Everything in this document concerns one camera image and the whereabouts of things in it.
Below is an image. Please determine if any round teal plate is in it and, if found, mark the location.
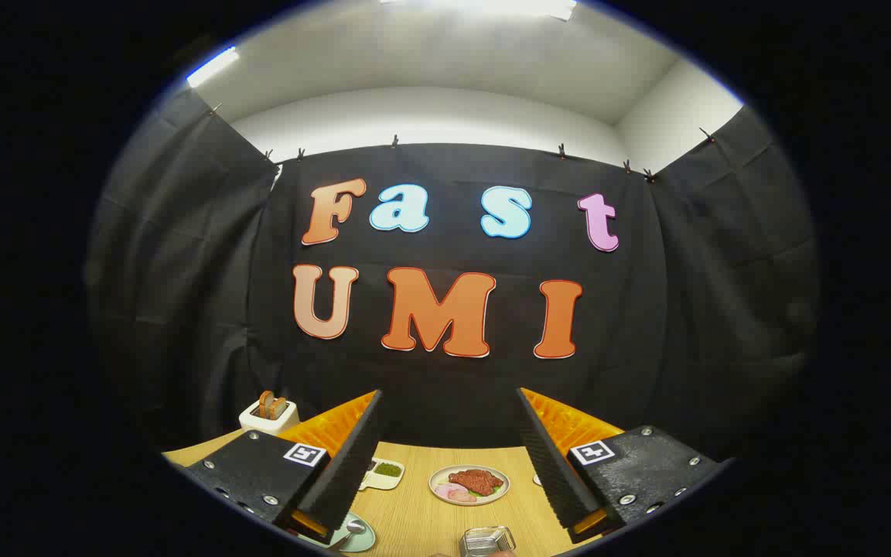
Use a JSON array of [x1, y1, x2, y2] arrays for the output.
[[299, 511, 377, 553]]

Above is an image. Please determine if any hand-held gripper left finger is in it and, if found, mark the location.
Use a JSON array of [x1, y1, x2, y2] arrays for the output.
[[183, 389, 383, 545]]

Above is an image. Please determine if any wide ceiling light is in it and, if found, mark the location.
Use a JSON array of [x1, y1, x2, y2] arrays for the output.
[[380, 0, 578, 22]]

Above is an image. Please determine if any silver metal spoon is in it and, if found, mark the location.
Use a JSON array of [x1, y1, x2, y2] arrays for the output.
[[327, 520, 367, 552]]

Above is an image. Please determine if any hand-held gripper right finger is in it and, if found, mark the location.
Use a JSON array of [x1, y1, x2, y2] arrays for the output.
[[517, 387, 729, 544]]

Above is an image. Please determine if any silver wire rack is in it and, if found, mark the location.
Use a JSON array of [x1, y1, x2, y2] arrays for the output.
[[459, 526, 517, 557]]

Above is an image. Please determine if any white divided tray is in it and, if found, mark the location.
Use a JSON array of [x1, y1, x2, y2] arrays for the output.
[[359, 458, 406, 491]]

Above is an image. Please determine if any brown meat steak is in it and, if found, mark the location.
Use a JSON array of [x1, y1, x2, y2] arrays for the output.
[[457, 469, 504, 496]]

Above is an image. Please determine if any oval beige plate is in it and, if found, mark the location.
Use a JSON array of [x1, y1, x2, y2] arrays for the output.
[[428, 464, 510, 507]]

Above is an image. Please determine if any white toaster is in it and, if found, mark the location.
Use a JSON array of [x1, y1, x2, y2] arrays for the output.
[[239, 398, 299, 434]]

